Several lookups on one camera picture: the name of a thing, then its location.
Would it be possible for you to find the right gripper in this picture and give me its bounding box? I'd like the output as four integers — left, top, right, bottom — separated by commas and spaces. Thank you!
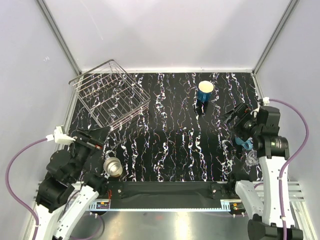
218, 102, 262, 142

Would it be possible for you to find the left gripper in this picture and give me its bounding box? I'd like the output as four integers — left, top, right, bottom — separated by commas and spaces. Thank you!
67, 126, 111, 182

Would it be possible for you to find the brown paper cup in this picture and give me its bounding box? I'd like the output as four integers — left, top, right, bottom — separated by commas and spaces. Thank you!
103, 157, 123, 178

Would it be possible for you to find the light blue floral mug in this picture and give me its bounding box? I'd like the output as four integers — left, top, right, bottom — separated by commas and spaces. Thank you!
234, 136, 253, 151

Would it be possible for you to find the dark blue ceramic mug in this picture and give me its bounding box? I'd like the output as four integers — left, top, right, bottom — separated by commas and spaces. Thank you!
197, 80, 214, 103

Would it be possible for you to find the clear glass cup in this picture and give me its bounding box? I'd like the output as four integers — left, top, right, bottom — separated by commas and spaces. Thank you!
245, 150, 259, 167

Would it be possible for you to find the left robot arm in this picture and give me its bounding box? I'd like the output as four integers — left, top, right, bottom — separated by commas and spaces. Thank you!
34, 126, 111, 240

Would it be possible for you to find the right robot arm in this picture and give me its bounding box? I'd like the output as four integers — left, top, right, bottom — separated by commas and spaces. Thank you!
223, 103, 304, 240

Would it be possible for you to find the wire dish rack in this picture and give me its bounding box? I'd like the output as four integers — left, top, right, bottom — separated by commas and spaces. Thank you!
68, 59, 151, 131

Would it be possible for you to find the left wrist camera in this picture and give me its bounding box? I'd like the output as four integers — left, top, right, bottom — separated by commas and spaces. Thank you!
46, 125, 75, 145

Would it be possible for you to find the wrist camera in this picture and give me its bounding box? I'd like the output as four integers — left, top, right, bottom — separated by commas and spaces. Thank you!
46, 125, 75, 145
258, 97, 270, 106

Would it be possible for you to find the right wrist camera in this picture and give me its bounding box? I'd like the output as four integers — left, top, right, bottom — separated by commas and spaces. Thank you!
258, 97, 270, 106

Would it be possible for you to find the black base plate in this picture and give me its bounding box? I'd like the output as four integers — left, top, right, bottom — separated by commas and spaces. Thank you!
100, 181, 240, 211

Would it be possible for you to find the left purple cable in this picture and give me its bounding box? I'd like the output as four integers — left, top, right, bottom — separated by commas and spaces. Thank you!
5, 137, 55, 240

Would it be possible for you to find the purple cable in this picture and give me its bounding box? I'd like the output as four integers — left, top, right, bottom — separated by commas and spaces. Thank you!
268, 98, 310, 240
5, 137, 55, 240

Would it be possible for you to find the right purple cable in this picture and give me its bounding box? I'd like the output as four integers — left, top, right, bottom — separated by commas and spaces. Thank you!
268, 98, 310, 240

